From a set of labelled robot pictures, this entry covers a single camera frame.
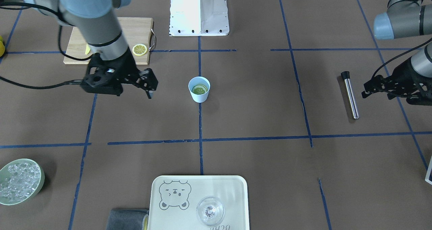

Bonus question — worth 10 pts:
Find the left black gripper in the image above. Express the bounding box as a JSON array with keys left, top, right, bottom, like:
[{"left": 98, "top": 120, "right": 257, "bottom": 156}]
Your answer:
[{"left": 361, "top": 58, "right": 420, "bottom": 99}]

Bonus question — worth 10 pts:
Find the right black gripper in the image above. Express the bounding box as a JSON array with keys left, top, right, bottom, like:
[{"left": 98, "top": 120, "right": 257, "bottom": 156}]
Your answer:
[{"left": 90, "top": 49, "right": 158, "bottom": 99}]

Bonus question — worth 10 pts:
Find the steel muddler black tip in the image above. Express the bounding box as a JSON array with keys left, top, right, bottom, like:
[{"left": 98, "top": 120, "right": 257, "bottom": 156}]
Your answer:
[{"left": 341, "top": 71, "right": 359, "bottom": 120}]

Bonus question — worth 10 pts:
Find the yellow lemon slice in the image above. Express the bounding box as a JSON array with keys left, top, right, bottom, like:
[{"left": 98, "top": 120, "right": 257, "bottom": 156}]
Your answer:
[{"left": 192, "top": 84, "right": 209, "bottom": 95}]

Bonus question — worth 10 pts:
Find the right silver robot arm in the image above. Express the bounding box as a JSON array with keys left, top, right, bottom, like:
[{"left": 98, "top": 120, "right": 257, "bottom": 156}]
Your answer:
[{"left": 1, "top": 0, "right": 158, "bottom": 99}]

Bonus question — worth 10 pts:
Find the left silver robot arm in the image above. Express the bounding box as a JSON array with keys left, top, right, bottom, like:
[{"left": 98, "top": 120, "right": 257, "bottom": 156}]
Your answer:
[{"left": 361, "top": 0, "right": 432, "bottom": 106}]

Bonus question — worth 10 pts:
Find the light blue cup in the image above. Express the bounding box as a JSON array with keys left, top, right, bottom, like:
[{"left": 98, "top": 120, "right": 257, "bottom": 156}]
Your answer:
[{"left": 188, "top": 76, "right": 211, "bottom": 103}]

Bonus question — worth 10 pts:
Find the bamboo cutting board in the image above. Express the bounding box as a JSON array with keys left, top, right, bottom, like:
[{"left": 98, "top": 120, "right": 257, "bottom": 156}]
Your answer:
[{"left": 65, "top": 17, "right": 155, "bottom": 58}]

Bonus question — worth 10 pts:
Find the yellow plastic knife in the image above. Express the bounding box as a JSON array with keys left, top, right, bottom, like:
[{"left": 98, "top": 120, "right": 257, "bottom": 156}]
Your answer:
[{"left": 85, "top": 44, "right": 91, "bottom": 55}]

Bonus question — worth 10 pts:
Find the cream serving tray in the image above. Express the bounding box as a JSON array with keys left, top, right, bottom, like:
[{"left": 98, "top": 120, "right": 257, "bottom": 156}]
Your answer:
[{"left": 147, "top": 176, "right": 250, "bottom": 230}]

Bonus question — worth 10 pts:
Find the dark grey folded cloth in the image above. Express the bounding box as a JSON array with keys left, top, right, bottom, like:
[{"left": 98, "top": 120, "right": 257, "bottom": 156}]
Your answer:
[{"left": 106, "top": 209, "right": 149, "bottom": 230}]

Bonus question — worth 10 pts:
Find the clear wine glass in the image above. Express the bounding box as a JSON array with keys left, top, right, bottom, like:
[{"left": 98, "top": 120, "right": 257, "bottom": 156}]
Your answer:
[{"left": 196, "top": 196, "right": 225, "bottom": 227}]

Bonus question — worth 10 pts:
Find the green bowl of ice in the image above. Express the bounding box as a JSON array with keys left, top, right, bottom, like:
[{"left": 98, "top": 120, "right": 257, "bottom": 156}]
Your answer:
[{"left": 0, "top": 159, "right": 45, "bottom": 206}]

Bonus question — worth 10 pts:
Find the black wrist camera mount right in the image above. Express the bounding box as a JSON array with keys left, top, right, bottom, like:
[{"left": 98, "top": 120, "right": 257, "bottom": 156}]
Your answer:
[{"left": 80, "top": 66, "right": 123, "bottom": 96}]

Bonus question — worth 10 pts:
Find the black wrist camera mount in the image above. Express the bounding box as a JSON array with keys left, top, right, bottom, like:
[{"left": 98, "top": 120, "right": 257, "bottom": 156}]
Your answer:
[
  {"left": 406, "top": 83, "right": 432, "bottom": 106},
  {"left": 80, "top": 66, "right": 123, "bottom": 96}
]

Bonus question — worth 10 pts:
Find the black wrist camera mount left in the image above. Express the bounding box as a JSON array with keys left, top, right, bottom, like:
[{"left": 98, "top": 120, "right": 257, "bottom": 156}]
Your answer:
[{"left": 406, "top": 83, "right": 432, "bottom": 106}]

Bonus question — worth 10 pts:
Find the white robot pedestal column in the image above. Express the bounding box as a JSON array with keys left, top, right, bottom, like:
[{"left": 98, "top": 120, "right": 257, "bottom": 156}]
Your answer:
[{"left": 169, "top": 0, "right": 230, "bottom": 37}]

